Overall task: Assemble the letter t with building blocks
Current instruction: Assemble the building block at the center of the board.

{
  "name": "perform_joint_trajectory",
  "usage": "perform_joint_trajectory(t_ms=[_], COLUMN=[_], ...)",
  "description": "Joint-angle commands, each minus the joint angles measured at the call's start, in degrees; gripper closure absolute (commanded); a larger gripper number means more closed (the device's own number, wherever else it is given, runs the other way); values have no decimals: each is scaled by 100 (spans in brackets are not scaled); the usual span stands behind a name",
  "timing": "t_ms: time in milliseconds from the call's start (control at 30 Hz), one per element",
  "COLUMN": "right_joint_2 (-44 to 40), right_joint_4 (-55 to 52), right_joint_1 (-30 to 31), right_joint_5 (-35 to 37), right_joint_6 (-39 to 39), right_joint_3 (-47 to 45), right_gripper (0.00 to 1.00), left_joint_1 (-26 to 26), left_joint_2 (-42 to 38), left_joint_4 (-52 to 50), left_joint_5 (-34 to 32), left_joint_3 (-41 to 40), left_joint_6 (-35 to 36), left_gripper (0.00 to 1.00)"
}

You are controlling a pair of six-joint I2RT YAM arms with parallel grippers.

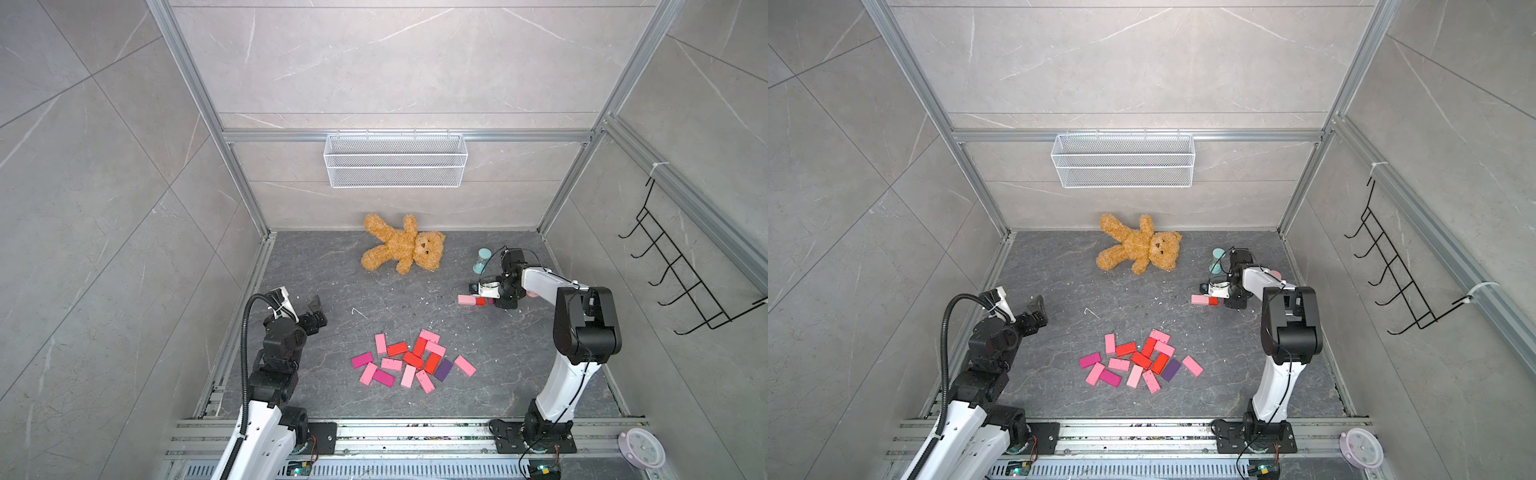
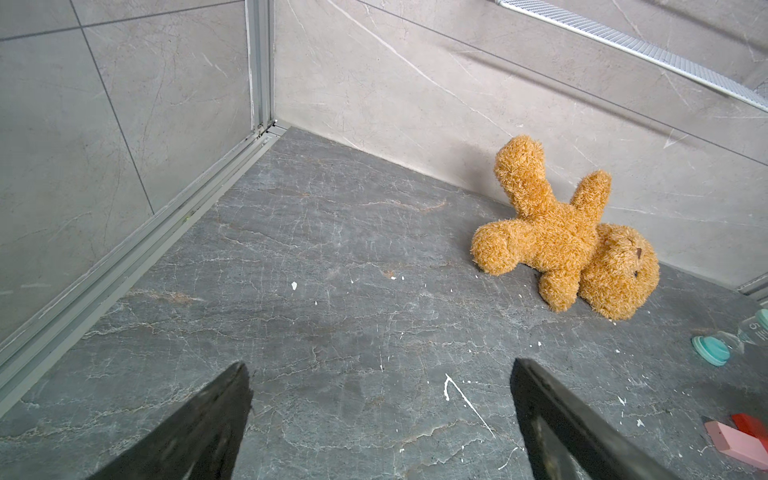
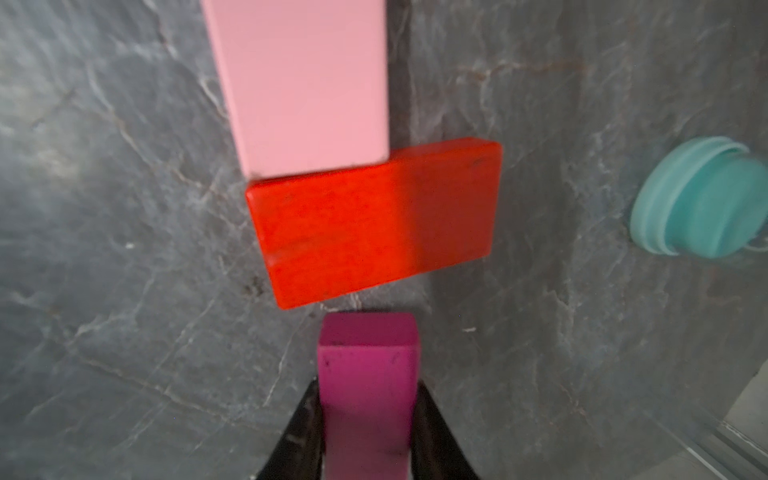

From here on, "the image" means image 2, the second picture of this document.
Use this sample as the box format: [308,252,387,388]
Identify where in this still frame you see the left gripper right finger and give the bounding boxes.
[510,358,677,479]

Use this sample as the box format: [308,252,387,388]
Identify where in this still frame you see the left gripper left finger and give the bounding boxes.
[91,362,253,479]

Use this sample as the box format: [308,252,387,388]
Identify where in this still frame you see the red block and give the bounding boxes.
[731,413,768,451]

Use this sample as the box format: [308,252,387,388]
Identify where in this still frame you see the light pink block top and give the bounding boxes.
[704,421,768,470]

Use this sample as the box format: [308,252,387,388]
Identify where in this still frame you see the brown teddy bear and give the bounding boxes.
[470,135,660,321]

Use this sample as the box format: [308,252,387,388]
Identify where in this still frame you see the teal sand timer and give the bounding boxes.
[691,309,767,367]

